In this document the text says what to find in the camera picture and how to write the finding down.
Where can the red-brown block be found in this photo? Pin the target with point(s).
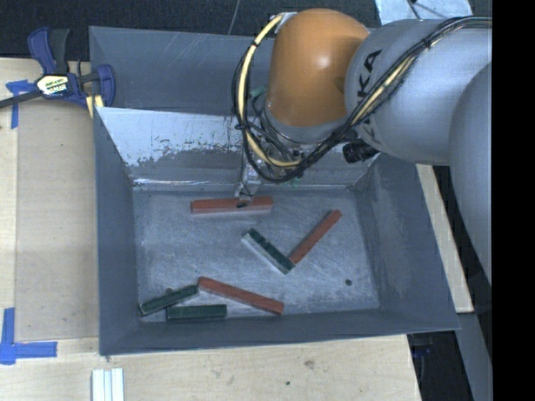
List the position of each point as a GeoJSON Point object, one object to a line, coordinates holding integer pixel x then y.
{"type": "Point", "coordinates": [242, 295]}
{"type": "Point", "coordinates": [316, 236]}
{"type": "Point", "coordinates": [217, 205]}

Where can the black cylinder on white bracket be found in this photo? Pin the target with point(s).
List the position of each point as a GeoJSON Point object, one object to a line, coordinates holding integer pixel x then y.
{"type": "Point", "coordinates": [358, 151]}

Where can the pale wood flat board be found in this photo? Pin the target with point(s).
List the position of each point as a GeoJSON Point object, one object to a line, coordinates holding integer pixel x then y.
{"type": "Point", "coordinates": [54, 224]}

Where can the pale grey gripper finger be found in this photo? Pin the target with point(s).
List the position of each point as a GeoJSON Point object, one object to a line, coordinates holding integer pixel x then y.
{"type": "Point", "coordinates": [240, 191]}
{"type": "Point", "coordinates": [250, 198]}

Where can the dark green flat block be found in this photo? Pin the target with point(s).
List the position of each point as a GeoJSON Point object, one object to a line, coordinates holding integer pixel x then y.
{"type": "Point", "coordinates": [196, 312]}
{"type": "Point", "coordinates": [168, 300]}
{"type": "Point", "coordinates": [271, 250]}

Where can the grey metal bin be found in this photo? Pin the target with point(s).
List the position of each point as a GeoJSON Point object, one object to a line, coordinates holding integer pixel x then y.
{"type": "Point", "coordinates": [184, 240]}

